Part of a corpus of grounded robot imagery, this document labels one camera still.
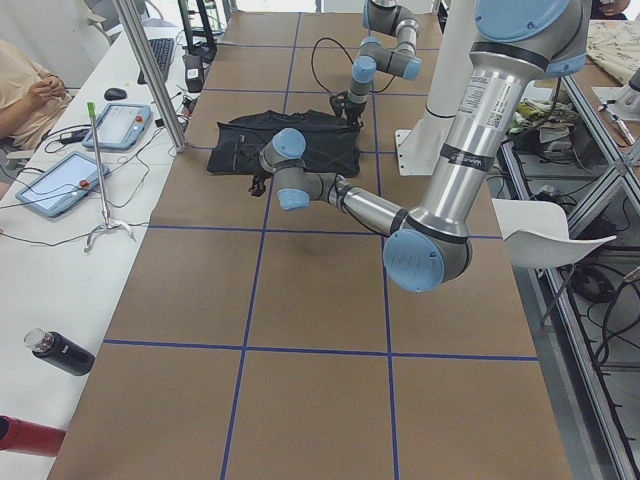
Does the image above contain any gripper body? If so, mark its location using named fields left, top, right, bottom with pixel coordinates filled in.
left=255, top=171, right=273, bottom=182
left=346, top=99, right=367, bottom=118

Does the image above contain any black graphic t-shirt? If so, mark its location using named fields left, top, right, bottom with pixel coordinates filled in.
left=207, top=110, right=360, bottom=178

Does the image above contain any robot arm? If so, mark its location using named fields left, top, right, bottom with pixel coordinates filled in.
left=258, top=0, right=591, bottom=292
left=342, top=1, right=421, bottom=125

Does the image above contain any black box device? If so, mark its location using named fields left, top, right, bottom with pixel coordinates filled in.
left=182, top=54, right=205, bottom=93

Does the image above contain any black monitor stand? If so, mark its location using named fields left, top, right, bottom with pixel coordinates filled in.
left=178, top=0, right=217, bottom=64

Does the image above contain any far teach pendant tablet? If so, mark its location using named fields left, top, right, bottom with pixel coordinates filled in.
left=87, top=102, right=152, bottom=151

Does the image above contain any teach pendant tablet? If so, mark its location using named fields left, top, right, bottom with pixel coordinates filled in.
left=87, top=102, right=152, bottom=151
left=15, top=152, right=99, bottom=218

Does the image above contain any green-tipped metal stand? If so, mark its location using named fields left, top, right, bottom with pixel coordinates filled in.
left=84, top=102, right=135, bottom=253

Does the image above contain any black keyboard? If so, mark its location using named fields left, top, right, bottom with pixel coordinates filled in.
left=148, top=38, right=175, bottom=81

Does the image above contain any black computer mouse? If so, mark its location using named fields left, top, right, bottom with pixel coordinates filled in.
left=104, top=87, right=128, bottom=101

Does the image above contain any near teach pendant tablet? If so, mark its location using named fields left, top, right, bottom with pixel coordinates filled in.
left=15, top=152, right=99, bottom=218

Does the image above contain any white plastic sheet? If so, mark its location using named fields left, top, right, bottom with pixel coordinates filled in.
left=492, top=199, right=616, bottom=269

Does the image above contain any seated person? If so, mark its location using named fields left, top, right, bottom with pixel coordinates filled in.
left=1, top=40, right=72, bottom=150

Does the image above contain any black water bottle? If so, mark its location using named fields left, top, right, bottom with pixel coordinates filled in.
left=24, top=328, right=95, bottom=376

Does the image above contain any red bottle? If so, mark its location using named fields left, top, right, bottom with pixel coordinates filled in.
left=1, top=415, right=66, bottom=457

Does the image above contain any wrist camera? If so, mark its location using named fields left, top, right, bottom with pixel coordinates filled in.
left=329, top=91, right=350, bottom=118
left=248, top=176, right=267, bottom=198

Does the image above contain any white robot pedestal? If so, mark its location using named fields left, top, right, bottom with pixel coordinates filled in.
left=395, top=0, right=477, bottom=176

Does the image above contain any aluminium frame post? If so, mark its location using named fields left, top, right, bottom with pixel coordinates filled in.
left=113, top=0, right=186, bottom=153

